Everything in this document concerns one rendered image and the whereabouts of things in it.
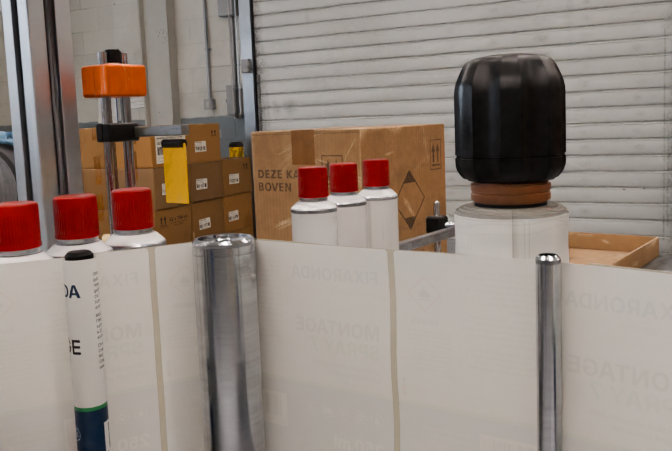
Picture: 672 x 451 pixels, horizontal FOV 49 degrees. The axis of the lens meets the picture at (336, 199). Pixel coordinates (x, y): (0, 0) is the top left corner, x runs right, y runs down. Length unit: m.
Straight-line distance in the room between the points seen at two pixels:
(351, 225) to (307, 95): 4.74
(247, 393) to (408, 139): 0.94
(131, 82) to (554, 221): 0.40
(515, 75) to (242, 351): 0.26
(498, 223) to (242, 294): 0.20
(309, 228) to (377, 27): 4.58
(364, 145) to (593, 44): 3.78
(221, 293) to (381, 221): 0.49
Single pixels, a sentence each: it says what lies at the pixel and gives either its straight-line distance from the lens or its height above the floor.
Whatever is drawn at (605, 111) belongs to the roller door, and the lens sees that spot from 4.90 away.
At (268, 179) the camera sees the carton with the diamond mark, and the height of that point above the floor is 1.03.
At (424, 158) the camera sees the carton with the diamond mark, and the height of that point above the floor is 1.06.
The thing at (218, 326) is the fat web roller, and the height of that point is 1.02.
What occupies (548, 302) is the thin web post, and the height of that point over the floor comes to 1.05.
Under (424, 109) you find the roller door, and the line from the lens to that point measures 5.18.
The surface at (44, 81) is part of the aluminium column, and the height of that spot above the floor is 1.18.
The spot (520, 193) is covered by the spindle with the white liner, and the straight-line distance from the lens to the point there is 0.55.
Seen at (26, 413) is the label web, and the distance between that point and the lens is 0.47.
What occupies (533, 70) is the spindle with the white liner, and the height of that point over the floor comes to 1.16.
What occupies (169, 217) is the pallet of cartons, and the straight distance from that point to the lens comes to 4.60.
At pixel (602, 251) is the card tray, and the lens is 1.68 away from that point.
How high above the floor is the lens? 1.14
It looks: 6 degrees down
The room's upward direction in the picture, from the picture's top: 2 degrees counter-clockwise
